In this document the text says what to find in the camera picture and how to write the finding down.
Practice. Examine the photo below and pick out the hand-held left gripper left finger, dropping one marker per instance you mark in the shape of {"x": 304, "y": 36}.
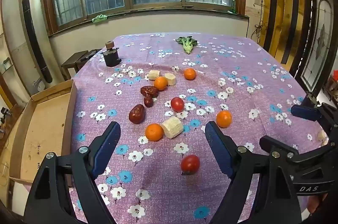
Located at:
{"x": 107, "y": 146}

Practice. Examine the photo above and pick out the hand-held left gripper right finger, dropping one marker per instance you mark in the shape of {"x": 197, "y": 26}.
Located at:
{"x": 219, "y": 150}

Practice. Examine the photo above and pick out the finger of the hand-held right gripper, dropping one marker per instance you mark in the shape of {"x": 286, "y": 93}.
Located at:
{"x": 280, "y": 146}
{"x": 305, "y": 112}

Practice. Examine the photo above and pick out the orange mandarin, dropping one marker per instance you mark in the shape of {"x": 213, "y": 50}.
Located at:
{"x": 160, "y": 83}
{"x": 224, "y": 119}
{"x": 189, "y": 73}
{"x": 154, "y": 132}

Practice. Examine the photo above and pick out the red tomato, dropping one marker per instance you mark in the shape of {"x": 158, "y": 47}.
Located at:
{"x": 190, "y": 164}
{"x": 177, "y": 104}

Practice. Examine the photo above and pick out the large red date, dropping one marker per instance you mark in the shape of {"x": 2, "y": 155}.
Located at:
{"x": 137, "y": 113}

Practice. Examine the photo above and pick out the small red date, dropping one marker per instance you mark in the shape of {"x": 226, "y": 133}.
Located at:
{"x": 148, "y": 101}

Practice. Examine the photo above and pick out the shallow cardboard box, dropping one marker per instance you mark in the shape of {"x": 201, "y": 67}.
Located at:
{"x": 45, "y": 123}

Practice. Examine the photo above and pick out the wrinkled red date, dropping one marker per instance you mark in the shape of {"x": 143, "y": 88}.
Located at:
{"x": 149, "y": 91}

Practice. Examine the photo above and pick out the person's right hand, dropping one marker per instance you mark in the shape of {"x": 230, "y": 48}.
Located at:
{"x": 315, "y": 203}

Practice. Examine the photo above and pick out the pale corn cob piece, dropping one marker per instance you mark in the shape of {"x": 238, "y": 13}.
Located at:
{"x": 154, "y": 75}
{"x": 170, "y": 79}
{"x": 172, "y": 128}

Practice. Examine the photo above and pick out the stained glass door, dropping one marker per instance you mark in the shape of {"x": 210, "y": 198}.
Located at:
{"x": 318, "y": 39}

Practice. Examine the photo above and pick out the purple floral tablecloth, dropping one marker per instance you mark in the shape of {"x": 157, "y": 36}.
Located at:
{"x": 237, "y": 76}

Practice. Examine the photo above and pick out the black hand coffee grinder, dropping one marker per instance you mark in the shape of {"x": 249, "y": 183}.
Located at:
{"x": 111, "y": 56}

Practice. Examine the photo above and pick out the dark wooden stool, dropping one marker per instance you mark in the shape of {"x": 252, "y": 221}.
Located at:
{"x": 75, "y": 60}

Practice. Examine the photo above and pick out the green bok choy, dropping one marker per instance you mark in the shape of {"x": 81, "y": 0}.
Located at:
{"x": 187, "y": 44}

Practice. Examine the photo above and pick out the green rag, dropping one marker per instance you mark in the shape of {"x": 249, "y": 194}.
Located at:
{"x": 99, "y": 18}

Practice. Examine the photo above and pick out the green bottle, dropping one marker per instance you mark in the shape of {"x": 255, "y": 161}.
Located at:
{"x": 233, "y": 6}

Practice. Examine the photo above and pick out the silver tower air conditioner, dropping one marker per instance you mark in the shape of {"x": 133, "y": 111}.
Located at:
{"x": 34, "y": 36}

